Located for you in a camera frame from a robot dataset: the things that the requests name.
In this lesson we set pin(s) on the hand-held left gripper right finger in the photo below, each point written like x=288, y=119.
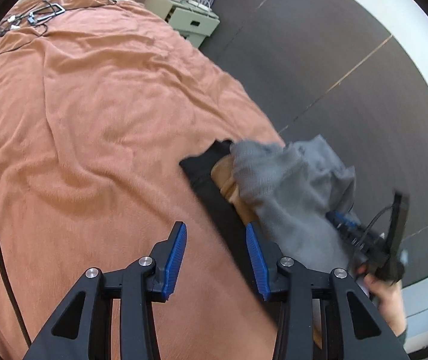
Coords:
x=257, y=262

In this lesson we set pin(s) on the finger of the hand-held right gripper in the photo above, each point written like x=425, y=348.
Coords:
x=356, y=240
x=343, y=220

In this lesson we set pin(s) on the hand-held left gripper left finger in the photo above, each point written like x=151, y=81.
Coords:
x=174, y=262

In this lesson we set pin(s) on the grey t-shirt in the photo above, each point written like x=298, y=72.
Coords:
x=292, y=195

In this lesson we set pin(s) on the person's right forearm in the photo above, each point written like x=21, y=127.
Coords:
x=401, y=335

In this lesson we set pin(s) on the person's right hand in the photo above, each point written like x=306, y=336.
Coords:
x=384, y=300

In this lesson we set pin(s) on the black folded garment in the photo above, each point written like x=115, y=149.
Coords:
x=214, y=202

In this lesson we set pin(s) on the brown folded garment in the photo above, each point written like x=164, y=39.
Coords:
x=229, y=180

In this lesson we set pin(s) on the orange fleece blanket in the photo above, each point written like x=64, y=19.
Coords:
x=105, y=120

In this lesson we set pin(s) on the pale green nightstand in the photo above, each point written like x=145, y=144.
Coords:
x=195, y=26

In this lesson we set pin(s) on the white power strip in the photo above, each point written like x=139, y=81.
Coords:
x=199, y=5

